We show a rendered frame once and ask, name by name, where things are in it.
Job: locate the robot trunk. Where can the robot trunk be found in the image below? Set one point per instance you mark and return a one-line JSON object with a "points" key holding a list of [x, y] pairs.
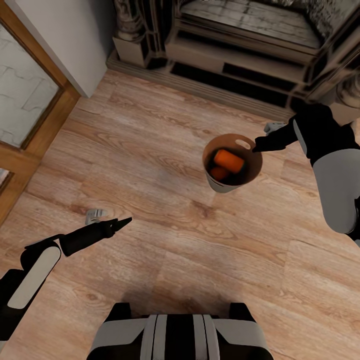
{"points": [[180, 337]]}

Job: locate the door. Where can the door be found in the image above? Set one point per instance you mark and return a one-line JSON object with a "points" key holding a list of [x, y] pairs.
{"points": [[36, 99]]}

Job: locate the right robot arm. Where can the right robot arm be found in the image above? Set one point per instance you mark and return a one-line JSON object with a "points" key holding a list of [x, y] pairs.
{"points": [[335, 158]]}

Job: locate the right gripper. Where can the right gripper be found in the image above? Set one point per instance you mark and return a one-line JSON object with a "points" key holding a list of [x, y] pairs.
{"points": [[269, 143]]}

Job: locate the trash can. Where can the trash can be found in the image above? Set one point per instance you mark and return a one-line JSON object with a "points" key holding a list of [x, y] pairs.
{"points": [[253, 161]]}

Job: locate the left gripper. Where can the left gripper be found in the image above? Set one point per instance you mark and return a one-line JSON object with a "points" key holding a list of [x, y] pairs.
{"points": [[93, 233]]}

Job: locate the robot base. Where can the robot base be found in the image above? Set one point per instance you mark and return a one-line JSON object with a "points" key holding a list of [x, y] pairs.
{"points": [[239, 337]]}

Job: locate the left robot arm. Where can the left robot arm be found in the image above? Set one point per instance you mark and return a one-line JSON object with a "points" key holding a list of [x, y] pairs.
{"points": [[18, 288]]}

